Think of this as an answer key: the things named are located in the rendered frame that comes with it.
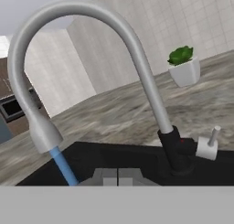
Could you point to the black built-in oven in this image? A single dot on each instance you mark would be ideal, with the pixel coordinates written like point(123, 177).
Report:
point(11, 108)

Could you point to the blue water stream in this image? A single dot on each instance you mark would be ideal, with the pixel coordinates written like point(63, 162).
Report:
point(64, 166)

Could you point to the brown cabinet run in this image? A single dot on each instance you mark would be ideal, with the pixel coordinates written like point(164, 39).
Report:
point(6, 78)

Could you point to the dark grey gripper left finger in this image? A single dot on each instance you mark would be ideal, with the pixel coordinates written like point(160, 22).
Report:
point(106, 176)

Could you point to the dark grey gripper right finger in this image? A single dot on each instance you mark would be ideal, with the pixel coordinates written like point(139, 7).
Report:
point(129, 176)

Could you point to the grey gooseneck faucet black base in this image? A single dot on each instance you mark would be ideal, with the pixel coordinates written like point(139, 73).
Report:
point(143, 66)

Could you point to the black sink basin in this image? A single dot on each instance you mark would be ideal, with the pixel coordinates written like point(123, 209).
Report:
point(122, 156)

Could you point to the green plant in white pot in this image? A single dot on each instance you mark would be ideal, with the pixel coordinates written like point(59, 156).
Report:
point(184, 70)

